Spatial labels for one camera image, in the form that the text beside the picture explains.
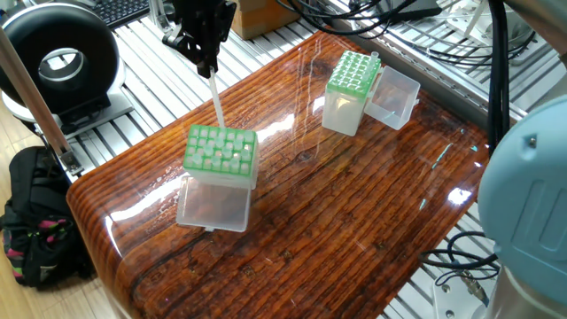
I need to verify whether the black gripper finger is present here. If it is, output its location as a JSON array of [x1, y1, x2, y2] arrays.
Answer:
[[162, 25, 196, 56], [195, 37, 222, 79]]

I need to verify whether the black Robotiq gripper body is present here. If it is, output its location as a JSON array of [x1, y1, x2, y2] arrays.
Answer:
[[173, 0, 238, 43]]

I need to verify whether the clear pipette box green rack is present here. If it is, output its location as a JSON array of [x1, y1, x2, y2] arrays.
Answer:
[[176, 124, 260, 233], [321, 51, 422, 136]]

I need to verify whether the cardboard box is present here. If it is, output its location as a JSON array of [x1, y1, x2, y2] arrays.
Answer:
[[232, 0, 307, 41]]

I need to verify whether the black keyboard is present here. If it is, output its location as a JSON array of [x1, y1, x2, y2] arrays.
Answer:
[[89, 0, 151, 26]]

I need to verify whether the brown wooden pole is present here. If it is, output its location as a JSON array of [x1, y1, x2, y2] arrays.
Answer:
[[0, 31, 81, 174]]

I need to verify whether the black backpack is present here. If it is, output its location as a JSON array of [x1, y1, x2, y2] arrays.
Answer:
[[0, 146, 94, 289]]

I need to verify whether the silver metal bracket post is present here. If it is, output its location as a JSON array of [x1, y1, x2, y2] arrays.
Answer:
[[149, 0, 178, 35]]

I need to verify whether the black round ring device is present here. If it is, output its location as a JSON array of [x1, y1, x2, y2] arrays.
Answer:
[[0, 4, 125, 134]]

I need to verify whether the black gripper cable bundle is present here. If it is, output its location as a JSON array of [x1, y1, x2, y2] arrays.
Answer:
[[275, 0, 541, 152]]

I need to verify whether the black loose cable with plug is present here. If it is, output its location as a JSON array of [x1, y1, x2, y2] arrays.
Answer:
[[423, 229, 506, 302]]

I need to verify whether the white perforated base plate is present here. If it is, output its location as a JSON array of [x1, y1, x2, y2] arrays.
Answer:
[[432, 276, 497, 319]]

